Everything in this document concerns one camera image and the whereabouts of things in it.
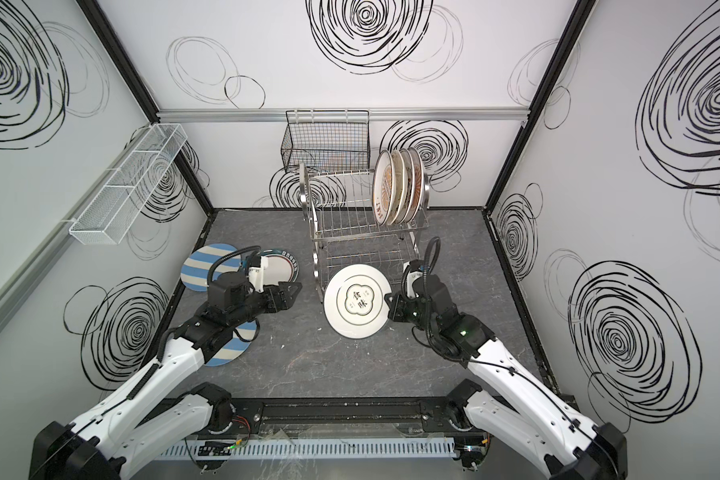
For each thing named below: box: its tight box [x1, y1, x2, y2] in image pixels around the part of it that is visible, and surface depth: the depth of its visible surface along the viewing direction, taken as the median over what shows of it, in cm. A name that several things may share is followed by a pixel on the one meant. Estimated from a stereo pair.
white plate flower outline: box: [324, 264, 392, 339], surface depth 79 cm
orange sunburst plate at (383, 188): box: [372, 150, 395, 227], surface depth 84 cm
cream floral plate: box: [392, 149, 408, 226], surface depth 71 cm
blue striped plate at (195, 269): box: [180, 243, 242, 292], surface depth 105 cm
